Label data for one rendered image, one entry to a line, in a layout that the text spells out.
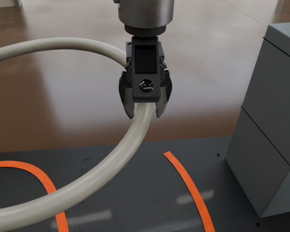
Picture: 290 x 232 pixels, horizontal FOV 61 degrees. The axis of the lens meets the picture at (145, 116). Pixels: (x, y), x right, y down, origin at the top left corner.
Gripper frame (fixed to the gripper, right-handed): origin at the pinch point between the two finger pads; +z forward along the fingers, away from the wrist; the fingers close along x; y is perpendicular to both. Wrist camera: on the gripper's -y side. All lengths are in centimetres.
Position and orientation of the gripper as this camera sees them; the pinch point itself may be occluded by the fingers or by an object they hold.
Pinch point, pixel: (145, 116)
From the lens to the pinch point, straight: 53.2
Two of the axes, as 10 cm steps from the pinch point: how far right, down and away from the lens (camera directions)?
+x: -10.0, 0.4, -0.6
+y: -0.7, -6.8, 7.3
